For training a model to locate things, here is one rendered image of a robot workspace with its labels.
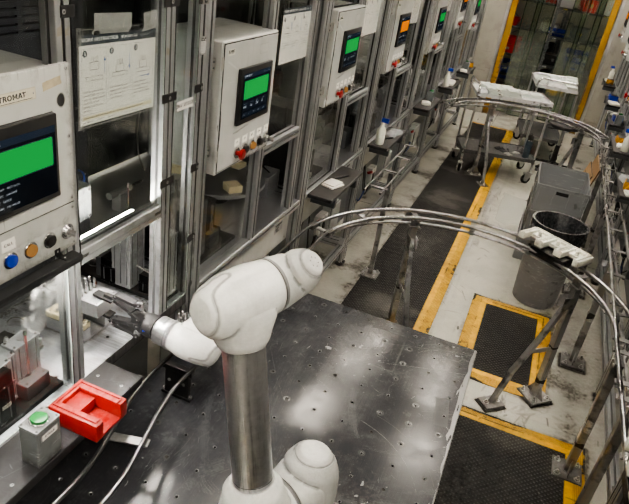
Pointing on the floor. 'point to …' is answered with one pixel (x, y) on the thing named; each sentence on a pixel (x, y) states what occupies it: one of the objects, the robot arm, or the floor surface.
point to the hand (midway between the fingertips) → (103, 303)
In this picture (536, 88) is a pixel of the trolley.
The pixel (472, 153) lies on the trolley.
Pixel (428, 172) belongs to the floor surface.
